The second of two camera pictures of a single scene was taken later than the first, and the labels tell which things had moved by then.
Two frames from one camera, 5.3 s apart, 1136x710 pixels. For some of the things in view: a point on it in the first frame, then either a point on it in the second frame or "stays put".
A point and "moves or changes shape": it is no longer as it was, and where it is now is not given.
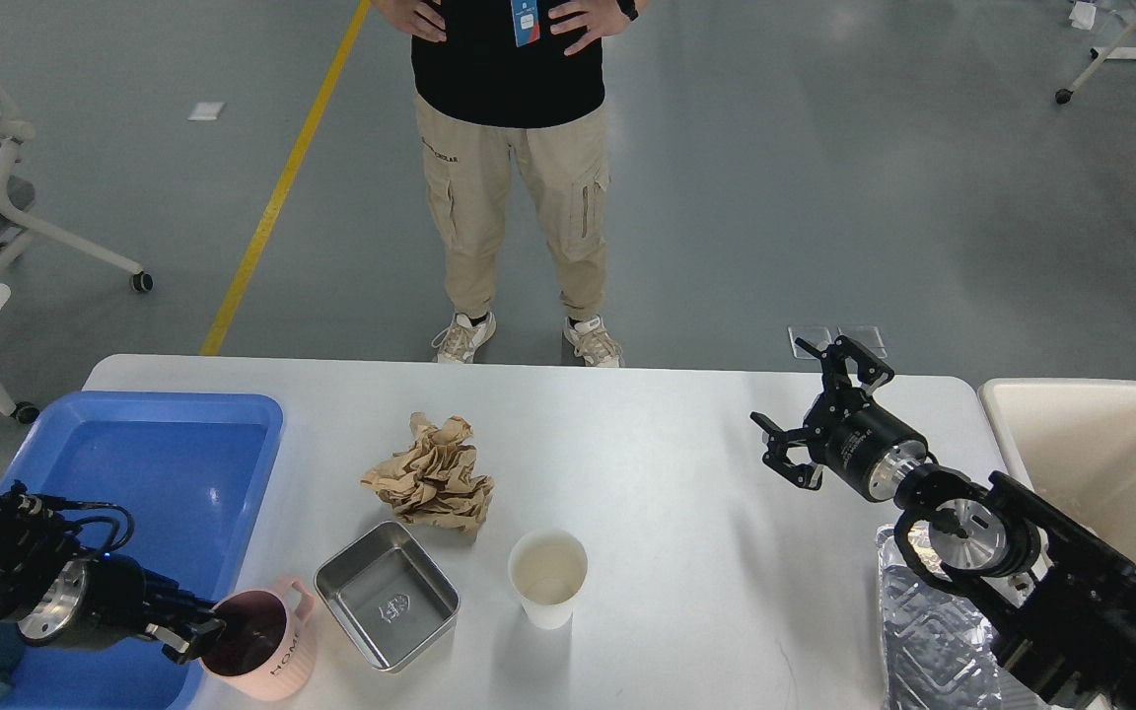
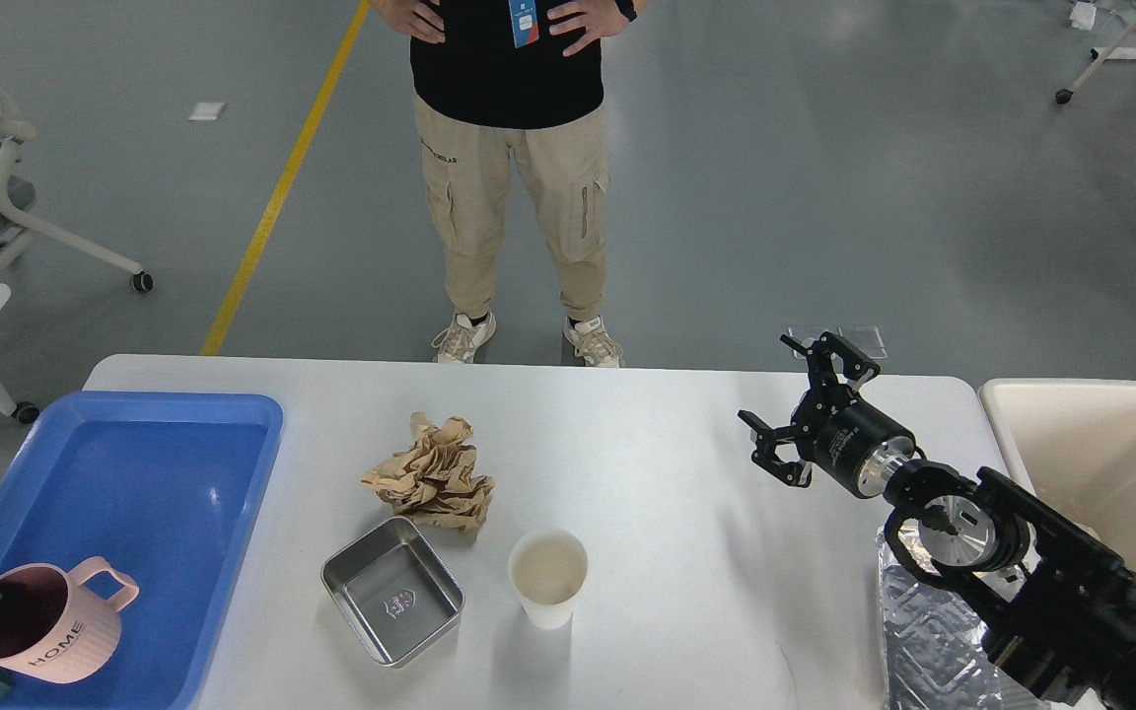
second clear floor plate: x=868 y=336 stays put
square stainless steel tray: x=390 y=595 stays put
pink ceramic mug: x=267 y=651 moves or changes shape
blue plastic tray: x=192 y=472 stays put
